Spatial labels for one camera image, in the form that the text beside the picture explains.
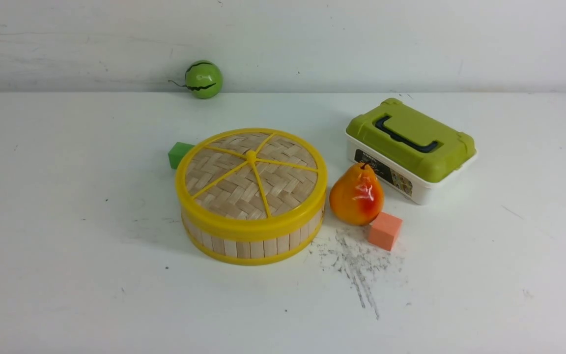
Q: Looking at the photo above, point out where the green lidded white storage box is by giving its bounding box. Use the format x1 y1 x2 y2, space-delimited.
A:
345 98 478 205

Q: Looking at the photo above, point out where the bamboo steamer basket base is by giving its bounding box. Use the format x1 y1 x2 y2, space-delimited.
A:
180 202 326 266

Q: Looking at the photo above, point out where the orange yellow toy pear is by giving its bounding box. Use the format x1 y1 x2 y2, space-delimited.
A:
329 163 385 226

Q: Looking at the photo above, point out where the orange cube block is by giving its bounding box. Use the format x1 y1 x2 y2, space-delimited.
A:
368 212 403 251

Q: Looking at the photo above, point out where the yellow woven steamer lid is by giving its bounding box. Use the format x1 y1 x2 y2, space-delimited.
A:
175 128 328 242

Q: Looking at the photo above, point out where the green cube block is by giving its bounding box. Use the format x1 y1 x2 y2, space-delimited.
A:
167 142 195 170

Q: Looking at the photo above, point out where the green toy watermelon ball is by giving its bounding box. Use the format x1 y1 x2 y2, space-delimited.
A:
168 60 223 99

